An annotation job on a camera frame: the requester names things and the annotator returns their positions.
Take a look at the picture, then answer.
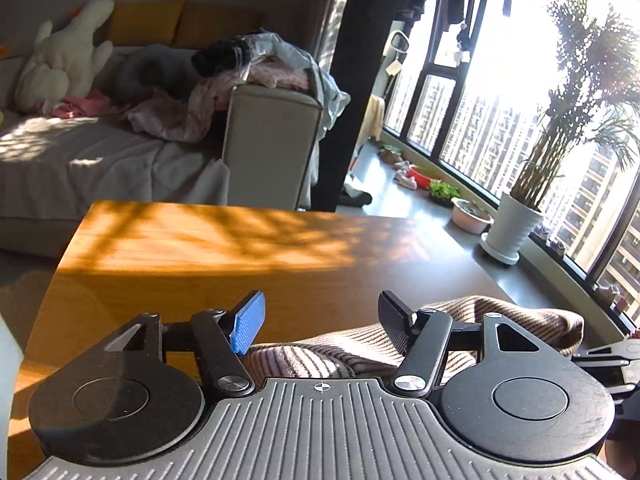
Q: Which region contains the striped grey brown sweater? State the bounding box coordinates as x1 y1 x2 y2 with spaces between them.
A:
241 296 585 384

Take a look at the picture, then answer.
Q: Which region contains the pile of clothes on sofa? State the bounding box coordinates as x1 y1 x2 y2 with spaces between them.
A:
125 32 350 144

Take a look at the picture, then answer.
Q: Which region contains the pink bowl planter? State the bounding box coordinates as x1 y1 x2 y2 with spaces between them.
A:
451 197 494 235

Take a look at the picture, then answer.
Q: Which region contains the small green plant tray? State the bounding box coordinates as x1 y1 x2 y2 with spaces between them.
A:
428 180 461 207

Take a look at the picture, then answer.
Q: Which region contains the red dish on floor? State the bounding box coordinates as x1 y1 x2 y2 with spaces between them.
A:
408 166 439 191

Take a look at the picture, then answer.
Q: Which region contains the beige sofa with grey cover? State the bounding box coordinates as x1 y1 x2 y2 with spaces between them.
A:
1 72 322 258

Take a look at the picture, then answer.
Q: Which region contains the potted bamboo plant white pot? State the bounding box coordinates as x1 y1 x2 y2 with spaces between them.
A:
480 0 639 266

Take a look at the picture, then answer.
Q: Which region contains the white plush toy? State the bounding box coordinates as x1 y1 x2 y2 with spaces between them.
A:
14 0 115 114

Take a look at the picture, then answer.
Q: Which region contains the white standing garment steamer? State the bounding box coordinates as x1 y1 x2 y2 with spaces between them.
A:
383 29 410 100

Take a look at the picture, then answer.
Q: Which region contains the yellow sofa cushion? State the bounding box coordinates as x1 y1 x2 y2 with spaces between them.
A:
106 0 186 47

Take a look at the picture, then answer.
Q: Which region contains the dark pillar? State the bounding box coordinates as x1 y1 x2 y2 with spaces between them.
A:
311 0 399 212

